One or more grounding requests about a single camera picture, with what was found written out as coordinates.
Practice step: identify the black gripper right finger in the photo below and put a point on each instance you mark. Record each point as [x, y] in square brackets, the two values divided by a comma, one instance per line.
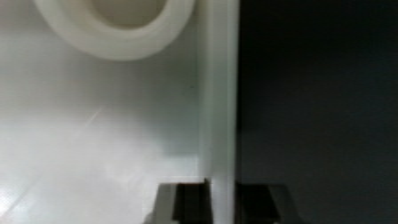
[260, 207]

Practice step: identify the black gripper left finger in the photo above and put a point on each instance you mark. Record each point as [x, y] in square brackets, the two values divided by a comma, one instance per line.
[184, 203]

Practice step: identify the white square tabletop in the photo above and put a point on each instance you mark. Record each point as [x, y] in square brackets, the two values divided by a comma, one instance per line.
[118, 107]

